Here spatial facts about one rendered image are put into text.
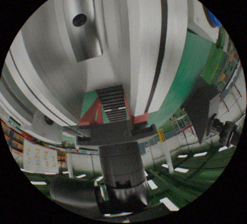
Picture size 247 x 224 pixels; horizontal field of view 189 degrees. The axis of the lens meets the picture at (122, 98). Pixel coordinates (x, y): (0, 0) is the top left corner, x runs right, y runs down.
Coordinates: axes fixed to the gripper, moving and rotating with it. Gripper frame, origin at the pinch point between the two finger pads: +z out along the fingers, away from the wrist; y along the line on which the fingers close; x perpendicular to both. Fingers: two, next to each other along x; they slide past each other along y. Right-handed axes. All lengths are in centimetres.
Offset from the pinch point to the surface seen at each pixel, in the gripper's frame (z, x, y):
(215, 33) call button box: -5.0, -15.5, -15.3
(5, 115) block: -8.0, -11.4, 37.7
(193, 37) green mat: 1.0, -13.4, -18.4
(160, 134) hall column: 45, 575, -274
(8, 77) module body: -4.8, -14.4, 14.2
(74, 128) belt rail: -0.1, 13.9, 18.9
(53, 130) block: -6.1, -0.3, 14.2
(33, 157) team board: -67, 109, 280
